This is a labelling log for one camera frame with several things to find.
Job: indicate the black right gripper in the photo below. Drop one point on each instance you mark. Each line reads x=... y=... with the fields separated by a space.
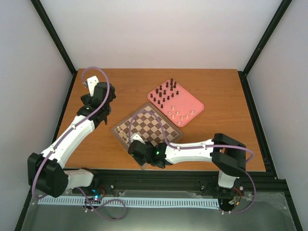
x=140 y=162

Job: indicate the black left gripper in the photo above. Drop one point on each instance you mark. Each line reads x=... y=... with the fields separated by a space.
x=86 y=99

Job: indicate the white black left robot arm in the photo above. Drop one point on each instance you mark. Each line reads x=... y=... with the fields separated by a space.
x=46 y=171

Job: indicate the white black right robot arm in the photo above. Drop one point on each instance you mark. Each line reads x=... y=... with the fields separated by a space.
x=226 y=153

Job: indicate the wooden chessboard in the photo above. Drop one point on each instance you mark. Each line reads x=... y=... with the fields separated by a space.
x=149 y=123

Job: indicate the pink plastic tray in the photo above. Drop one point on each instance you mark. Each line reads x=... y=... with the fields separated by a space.
x=177 y=102

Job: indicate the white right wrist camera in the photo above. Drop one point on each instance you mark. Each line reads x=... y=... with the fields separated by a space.
x=136 y=137

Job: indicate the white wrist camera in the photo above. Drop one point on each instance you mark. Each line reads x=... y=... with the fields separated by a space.
x=136 y=137
x=91 y=83

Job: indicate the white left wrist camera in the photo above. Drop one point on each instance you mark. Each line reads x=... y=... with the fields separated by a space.
x=91 y=83

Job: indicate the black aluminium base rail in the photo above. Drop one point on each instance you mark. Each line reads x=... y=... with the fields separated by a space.
x=203 y=182

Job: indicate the light blue cable duct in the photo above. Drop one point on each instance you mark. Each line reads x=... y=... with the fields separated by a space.
x=134 y=202

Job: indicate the black frame post left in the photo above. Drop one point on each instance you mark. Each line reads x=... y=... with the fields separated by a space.
x=53 y=34

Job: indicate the black frame post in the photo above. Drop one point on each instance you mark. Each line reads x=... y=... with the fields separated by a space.
x=279 y=13
x=53 y=34

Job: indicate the black frame post right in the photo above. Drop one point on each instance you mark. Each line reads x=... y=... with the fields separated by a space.
x=279 y=13

